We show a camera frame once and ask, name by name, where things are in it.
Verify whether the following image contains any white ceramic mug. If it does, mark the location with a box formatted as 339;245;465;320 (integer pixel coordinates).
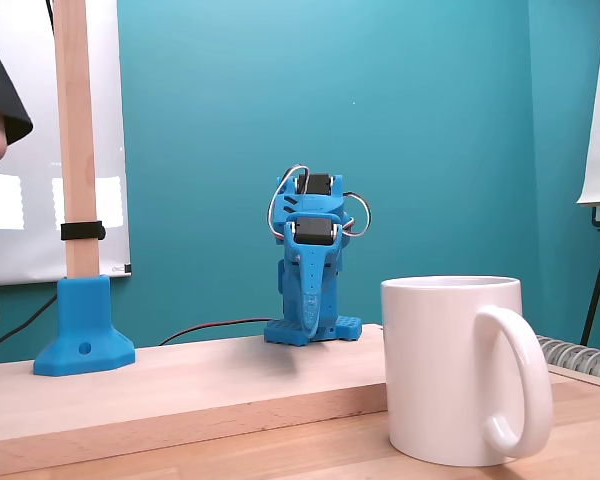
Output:
379;274;555;469

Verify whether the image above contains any raised wooden board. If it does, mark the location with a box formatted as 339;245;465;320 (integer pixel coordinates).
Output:
0;323;390;474

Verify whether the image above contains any grey ribbed metal object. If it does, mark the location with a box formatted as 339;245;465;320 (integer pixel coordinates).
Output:
535;334;600;384

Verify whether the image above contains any person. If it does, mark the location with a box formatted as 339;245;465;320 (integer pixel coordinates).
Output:
0;19;35;341

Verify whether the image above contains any red and black cable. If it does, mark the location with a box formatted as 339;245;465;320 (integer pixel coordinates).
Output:
158;318;274;347

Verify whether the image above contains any black strap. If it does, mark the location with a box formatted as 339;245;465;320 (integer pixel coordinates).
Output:
60;220;106;242

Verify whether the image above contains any blue printed post base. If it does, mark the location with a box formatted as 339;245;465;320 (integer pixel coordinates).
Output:
33;274;136;377

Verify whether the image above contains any wooden post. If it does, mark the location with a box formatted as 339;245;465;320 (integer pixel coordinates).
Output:
52;0;101;280

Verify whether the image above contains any thick black cable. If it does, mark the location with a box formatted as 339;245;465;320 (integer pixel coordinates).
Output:
0;294;59;354

